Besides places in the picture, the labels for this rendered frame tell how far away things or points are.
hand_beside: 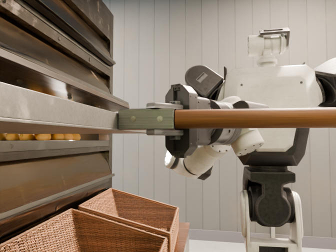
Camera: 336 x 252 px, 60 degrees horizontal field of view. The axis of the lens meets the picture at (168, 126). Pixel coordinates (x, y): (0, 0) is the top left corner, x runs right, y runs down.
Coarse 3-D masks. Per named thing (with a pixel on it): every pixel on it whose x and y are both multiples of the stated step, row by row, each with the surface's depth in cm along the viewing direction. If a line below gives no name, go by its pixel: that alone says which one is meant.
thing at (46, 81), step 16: (0, 48) 76; (0, 64) 81; (16, 64) 83; (32, 64) 90; (0, 80) 94; (32, 80) 100; (48, 80) 104; (64, 80) 110; (64, 96) 131; (80, 96) 138; (96, 96) 144
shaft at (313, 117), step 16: (176, 112) 45; (192, 112) 45; (208, 112) 44; (224, 112) 44; (240, 112) 43; (256, 112) 43; (272, 112) 43; (288, 112) 42; (304, 112) 42; (320, 112) 42
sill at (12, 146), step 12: (0, 144) 97; (12, 144) 102; (24, 144) 109; (36, 144) 117; (48, 144) 126; (60, 144) 136; (72, 144) 148; (84, 144) 163; (96, 144) 180; (108, 144) 202
